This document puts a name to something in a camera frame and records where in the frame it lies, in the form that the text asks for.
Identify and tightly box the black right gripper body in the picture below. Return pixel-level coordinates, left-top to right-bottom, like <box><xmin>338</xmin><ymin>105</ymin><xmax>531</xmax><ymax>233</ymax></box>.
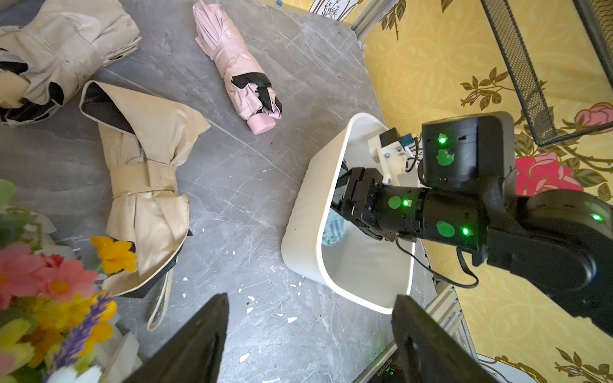
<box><xmin>330</xmin><ymin>168</ymin><xmax>426</xmax><ymax>241</ymax></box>

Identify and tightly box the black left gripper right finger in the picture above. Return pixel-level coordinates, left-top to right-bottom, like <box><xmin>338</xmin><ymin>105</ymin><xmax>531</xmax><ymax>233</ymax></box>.
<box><xmin>392</xmin><ymin>295</ymin><xmax>495</xmax><ymax>383</ymax></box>

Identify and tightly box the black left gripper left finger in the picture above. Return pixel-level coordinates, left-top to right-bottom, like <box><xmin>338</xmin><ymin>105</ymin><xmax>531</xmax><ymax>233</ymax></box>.
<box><xmin>126</xmin><ymin>293</ymin><xmax>229</xmax><ymax>383</ymax></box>

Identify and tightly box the mint green umbrella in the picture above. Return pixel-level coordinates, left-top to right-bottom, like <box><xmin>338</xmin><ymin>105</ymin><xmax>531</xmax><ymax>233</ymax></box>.
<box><xmin>322</xmin><ymin>209</ymin><xmax>346</xmax><ymax>247</ymax></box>

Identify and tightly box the pink umbrella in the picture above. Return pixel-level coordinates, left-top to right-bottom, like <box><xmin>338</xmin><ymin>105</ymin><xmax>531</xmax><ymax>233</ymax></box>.
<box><xmin>193</xmin><ymin>1</ymin><xmax>283</xmax><ymax>135</ymax></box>

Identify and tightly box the beige umbrella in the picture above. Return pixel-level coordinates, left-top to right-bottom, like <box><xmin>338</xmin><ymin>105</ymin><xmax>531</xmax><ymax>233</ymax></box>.
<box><xmin>79</xmin><ymin>81</ymin><xmax>210</xmax><ymax>332</ymax></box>

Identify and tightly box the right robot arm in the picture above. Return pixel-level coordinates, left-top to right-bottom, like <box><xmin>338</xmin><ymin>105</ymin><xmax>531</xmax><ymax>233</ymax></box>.
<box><xmin>331</xmin><ymin>112</ymin><xmax>612</xmax><ymax>334</ymax></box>

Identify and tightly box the white plastic storage box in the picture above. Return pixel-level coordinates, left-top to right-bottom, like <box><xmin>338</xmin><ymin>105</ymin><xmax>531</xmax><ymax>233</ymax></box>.
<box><xmin>281</xmin><ymin>113</ymin><xmax>413</xmax><ymax>314</ymax></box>

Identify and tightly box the cream folded umbrella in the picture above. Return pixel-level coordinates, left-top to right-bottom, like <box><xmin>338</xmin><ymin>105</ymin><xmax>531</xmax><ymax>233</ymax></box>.
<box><xmin>1</xmin><ymin>1</ymin><xmax>140</xmax><ymax>126</ymax></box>

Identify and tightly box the artificial flower bouquet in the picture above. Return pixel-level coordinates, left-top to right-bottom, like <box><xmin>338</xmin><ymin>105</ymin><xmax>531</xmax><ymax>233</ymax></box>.
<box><xmin>1</xmin><ymin>180</ymin><xmax>143</xmax><ymax>382</ymax></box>

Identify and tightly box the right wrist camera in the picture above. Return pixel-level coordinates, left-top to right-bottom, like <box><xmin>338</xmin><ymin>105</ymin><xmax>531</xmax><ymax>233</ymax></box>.
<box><xmin>368</xmin><ymin>128</ymin><xmax>418</xmax><ymax>186</ymax></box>

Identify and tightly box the black wire mesh basket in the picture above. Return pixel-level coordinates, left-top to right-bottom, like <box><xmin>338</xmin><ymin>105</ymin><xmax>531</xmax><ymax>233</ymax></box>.
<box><xmin>482</xmin><ymin>1</ymin><xmax>612</xmax><ymax>147</ymax></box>

